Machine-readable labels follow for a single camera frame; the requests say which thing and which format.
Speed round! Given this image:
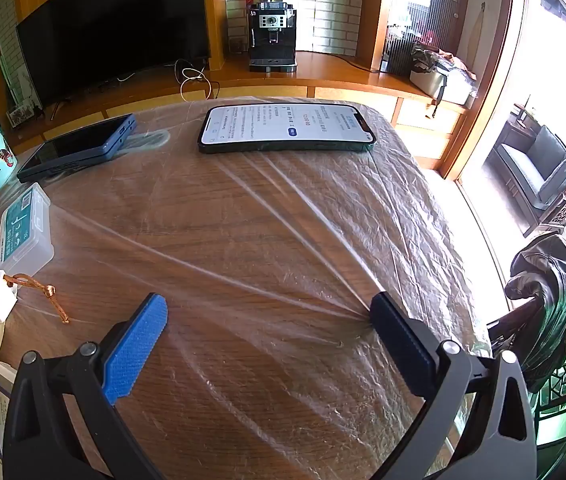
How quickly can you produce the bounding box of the clear plastic box teal label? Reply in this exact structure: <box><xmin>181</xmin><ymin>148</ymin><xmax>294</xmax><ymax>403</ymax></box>
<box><xmin>0</xmin><ymin>183</ymin><xmax>55</xmax><ymax>277</ymax></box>

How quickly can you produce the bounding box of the black coffee machine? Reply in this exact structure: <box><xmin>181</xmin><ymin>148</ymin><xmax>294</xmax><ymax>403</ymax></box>
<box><xmin>247</xmin><ymin>2</ymin><xmax>298</xmax><ymax>72</ymax></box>

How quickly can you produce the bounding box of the grey sofa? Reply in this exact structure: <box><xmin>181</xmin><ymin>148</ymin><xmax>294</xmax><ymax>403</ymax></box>
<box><xmin>493</xmin><ymin>125</ymin><xmax>566</xmax><ymax>211</ymax></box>

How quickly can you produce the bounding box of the small photo frame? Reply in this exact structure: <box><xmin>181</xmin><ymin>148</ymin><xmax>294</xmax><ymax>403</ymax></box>
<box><xmin>6</xmin><ymin>102</ymin><xmax>44</xmax><ymax>128</ymax></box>

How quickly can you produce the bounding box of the orange cord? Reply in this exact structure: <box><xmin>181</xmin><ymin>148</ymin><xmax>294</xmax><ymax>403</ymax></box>
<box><xmin>3</xmin><ymin>273</ymin><xmax>71</xmax><ymax>323</ymax></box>

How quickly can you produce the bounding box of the carved wooden side table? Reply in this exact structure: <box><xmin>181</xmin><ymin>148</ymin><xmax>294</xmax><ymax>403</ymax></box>
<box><xmin>523</xmin><ymin>187</ymin><xmax>566</xmax><ymax>236</ymax></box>

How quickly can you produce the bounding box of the pile of clothes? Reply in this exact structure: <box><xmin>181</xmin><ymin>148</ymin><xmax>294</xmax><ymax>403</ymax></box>
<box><xmin>410</xmin><ymin>42</ymin><xmax>478</xmax><ymax>86</ymax></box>

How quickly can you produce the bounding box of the dark jacket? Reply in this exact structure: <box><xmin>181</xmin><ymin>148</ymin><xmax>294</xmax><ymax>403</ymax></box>
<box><xmin>504</xmin><ymin>234</ymin><xmax>566</xmax><ymax>393</ymax></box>

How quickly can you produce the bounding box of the white cable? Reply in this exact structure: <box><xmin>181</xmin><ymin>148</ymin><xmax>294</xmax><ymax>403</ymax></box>
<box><xmin>174</xmin><ymin>57</ymin><xmax>221</xmax><ymax>103</ymax></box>

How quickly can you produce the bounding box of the wooden television cabinet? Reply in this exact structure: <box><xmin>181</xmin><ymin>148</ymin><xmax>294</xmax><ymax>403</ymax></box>
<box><xmin>13</xmin><ymin>50</ymin><xmax>468</xmax><ymax>171</ymax></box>

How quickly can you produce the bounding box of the white storage box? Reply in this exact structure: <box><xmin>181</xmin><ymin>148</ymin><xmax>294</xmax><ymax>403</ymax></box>
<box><xmin>409</xmin><ymin>67</ymin><xmax>476</xmax><ymax>106</ymax></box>

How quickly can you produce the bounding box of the dark green smartphone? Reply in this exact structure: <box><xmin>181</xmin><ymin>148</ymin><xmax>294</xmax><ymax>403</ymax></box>
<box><xmin>198</xmin><ymin>102</ymin><xmax>377</xmax><ymax>154</ymax></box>

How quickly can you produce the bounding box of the black radiator heater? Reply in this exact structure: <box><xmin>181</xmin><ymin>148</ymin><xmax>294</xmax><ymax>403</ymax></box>
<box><xmin>380</xmin><ymin>35</ymin><xmax>416</xmax><ymax>77</ymax></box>

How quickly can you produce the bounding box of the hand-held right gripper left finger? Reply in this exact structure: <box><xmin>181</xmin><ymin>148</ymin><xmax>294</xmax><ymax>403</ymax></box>
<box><xmin>2</xmin><ymin>292</ymin><xmax>169</xmax><ymax>480</ymax></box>

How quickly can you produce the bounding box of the black remote keyboard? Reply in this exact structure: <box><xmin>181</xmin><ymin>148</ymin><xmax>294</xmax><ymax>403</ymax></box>
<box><xmin>16</xmin><ymin>114</ymin><xmax>137</xmax><ymax>184</ymax></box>

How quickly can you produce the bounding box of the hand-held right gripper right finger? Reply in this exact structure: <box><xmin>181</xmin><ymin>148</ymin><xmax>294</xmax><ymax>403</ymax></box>
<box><xmin>369</xmin><ymin>291</ymin><xmax>538</xmax><ymax>480</ymax></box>

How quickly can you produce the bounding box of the black flat screen television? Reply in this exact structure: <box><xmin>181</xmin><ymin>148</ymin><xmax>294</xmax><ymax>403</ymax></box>
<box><xmin>16</xmin><ymin>0</ymin><xmax>212</xmax><ymax>111</ymax></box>

